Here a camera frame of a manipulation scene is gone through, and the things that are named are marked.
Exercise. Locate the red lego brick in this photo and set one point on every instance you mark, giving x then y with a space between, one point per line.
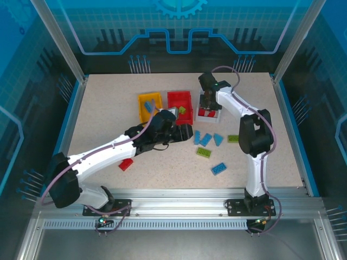
202 112
212 114
126 164

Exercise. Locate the small green lego brick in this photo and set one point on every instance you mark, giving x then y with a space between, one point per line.
182 109

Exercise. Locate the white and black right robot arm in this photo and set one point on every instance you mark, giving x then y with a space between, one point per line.
256 176

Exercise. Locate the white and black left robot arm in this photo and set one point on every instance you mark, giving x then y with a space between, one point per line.
103 157

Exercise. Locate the white plastic bin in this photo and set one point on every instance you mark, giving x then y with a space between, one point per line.
207 119

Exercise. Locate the red plastic bin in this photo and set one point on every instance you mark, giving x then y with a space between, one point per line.
176 100

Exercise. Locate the blue wedge lego piece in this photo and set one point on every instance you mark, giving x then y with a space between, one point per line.
218 139

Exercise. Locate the yellow plastic bin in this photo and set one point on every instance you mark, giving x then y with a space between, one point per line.
155 100

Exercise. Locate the small LED circuit board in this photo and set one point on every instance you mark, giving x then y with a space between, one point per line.
104 220
261 222

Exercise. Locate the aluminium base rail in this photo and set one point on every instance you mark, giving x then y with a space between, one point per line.
176 203

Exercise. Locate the aluminium side rail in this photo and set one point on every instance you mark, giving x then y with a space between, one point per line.
71 119
288 122

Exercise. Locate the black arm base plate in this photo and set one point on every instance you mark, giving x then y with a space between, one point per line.
124 208
234 208

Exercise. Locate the aluminium frame post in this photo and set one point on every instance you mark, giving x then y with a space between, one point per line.
298 40
65 46

